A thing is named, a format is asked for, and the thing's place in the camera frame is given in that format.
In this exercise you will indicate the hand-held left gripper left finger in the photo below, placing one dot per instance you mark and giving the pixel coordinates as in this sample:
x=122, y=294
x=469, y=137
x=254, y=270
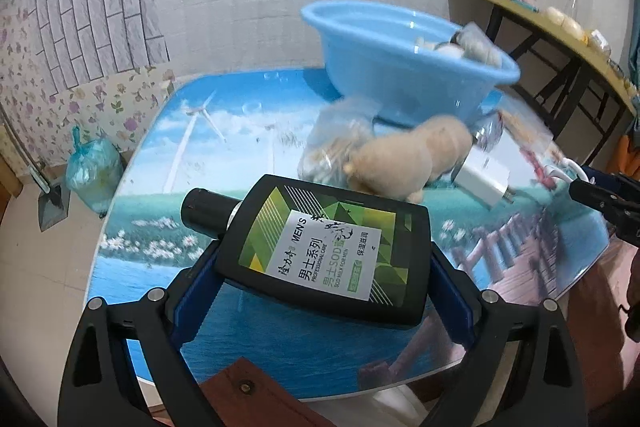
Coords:
x=192, y=302

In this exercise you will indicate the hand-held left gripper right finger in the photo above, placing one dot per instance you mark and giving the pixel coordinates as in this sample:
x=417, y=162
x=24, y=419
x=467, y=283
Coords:
x=452, y=297

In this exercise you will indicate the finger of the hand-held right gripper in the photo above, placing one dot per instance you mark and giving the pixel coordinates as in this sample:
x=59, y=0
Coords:
x=615, y=178
x=600, y=199

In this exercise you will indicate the black bottle with green label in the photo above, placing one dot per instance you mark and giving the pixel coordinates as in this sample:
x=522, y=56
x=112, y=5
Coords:
x=260, y=207

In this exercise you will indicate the white plush toy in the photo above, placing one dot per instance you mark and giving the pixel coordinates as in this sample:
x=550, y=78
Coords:
x=480, y=47

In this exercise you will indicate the blue plastic basin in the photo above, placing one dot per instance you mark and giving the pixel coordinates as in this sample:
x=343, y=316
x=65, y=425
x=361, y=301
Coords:
x=390, y=77

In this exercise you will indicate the orange brown cloth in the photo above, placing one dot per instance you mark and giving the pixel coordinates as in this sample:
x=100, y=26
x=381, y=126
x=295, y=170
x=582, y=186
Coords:
x=627, y=157

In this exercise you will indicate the white plastic loop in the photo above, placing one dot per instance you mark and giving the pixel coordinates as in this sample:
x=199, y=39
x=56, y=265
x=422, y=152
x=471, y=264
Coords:
x=570, y=164

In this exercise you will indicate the packet of wooden sticks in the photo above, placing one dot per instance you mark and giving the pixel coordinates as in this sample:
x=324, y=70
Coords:
x=525, y=127

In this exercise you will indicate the reddish brown jacket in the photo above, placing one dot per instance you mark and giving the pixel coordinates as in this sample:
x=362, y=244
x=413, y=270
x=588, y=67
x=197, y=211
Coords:
x=240, y=397

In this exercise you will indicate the white charger plug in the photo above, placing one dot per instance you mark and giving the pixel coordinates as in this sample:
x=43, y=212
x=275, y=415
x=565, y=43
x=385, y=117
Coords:
x=482, y=177

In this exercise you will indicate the small clear plastic bottle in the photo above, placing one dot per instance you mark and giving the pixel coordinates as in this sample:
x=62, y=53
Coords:
x=487, y=132

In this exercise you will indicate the white cloth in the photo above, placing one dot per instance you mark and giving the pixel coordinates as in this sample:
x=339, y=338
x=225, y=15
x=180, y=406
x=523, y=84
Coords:
x=380, y=409

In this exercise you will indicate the clear jar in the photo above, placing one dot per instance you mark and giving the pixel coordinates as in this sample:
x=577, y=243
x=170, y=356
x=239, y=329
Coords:
x=598, y=42

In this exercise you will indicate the beige plush toy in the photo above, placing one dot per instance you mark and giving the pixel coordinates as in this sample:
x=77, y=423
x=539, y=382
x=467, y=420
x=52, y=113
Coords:
x=395, y=157

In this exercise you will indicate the round white bun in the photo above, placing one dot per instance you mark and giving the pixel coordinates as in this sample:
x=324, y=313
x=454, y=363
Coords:
x=555, y=14
x=573, y=27

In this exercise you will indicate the blue trash bag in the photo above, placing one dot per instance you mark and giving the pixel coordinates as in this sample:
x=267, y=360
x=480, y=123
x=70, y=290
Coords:
x=95, y=172

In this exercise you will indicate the grey metal shovel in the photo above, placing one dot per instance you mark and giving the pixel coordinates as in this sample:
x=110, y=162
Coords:
x=50, y=207

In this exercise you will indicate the clear glass bottle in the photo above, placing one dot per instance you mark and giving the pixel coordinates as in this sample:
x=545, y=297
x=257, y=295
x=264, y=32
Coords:
x=573, y=4

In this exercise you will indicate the clear bag of cotton swabs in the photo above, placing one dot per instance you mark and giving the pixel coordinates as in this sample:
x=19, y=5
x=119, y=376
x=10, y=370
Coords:
x=330, y=142

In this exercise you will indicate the side table with black legs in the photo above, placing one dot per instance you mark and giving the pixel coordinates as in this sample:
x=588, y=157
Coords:
x=500, y=2

